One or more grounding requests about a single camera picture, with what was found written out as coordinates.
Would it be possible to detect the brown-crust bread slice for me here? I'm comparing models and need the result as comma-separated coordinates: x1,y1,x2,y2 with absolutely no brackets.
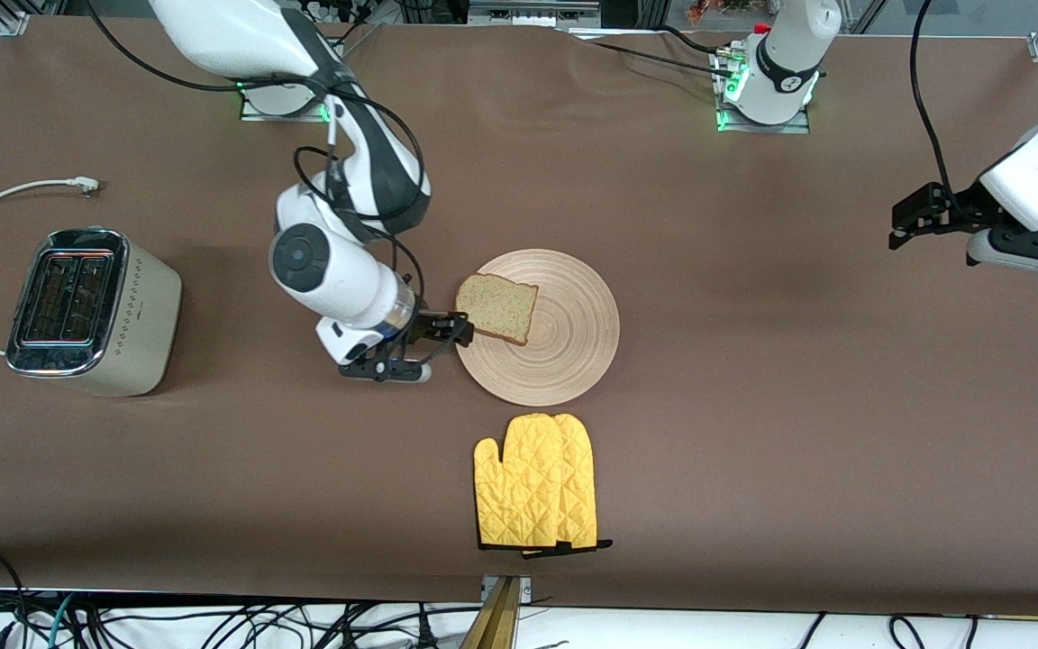
455,273,540,347

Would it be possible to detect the round wooden plate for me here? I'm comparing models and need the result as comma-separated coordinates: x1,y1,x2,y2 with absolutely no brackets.
453,249,621,407

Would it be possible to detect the beige chrome two-slot toaster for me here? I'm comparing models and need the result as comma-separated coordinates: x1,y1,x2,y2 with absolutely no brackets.
5,228,183,398

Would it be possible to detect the yellow quilted oven mitt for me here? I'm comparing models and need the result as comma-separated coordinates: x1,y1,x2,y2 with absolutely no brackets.
551,413,615,560
473,413,574,553

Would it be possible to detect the golden metal beam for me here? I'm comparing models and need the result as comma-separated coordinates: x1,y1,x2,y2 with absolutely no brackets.
458,577,522,649

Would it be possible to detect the brown table cover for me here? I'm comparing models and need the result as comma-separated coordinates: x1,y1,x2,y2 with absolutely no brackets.
0,14,1038,618

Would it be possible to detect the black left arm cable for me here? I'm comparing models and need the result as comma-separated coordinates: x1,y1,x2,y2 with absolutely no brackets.
909,0,957,197

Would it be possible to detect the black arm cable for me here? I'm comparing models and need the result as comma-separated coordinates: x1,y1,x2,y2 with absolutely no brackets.
909,0,957,197
85,0,430,361

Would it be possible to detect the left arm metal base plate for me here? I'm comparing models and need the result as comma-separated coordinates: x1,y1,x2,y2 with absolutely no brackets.
715,50,811,134

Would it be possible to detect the small silver metal bracket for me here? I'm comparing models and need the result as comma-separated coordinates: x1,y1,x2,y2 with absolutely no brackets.
480,575,533,603

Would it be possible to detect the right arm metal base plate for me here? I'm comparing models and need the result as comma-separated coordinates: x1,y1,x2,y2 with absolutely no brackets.
240,86,337,123

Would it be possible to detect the black cable on table cover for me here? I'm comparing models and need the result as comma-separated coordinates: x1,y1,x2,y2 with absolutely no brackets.
573,27,741,82

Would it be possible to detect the grey aluminium frame rail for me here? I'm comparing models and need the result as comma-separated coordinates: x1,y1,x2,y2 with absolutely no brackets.
468,0,601,28

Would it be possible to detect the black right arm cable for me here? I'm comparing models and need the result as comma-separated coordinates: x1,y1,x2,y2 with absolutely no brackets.
85,0,430,361

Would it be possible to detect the white toaster power cord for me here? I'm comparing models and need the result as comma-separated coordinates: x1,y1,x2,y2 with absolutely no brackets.
0,177,105,355

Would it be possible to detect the teal floor cable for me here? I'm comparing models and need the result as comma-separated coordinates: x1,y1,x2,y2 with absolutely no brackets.
49,593,77,649

